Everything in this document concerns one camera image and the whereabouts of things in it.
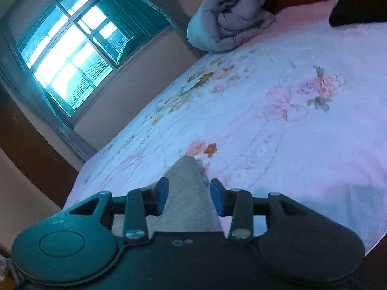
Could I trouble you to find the grey pants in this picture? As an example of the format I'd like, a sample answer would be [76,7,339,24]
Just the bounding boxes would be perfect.
[112,155,225,237]

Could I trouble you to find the bed with floral pink sheet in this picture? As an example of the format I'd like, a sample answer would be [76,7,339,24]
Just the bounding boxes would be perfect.
[62,0,387,253]

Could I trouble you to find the grey bundle outside window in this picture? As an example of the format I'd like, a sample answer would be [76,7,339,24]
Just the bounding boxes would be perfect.
[116,34,137,65]

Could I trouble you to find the rolled lilac quilt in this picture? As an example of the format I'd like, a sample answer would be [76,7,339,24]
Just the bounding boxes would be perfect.
[187,0,276,52]

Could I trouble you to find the dark cloth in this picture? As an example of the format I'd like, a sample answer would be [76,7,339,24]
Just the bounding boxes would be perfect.
[328,0,387,28]

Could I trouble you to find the brown wooden door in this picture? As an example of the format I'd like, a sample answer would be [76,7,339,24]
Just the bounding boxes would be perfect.
[0,87,80,191]

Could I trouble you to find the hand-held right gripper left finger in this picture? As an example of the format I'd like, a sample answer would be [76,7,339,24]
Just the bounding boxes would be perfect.
[62,177,170,244]

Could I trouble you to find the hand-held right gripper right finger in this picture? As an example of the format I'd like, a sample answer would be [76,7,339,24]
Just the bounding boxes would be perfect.
[210,178,306,243]

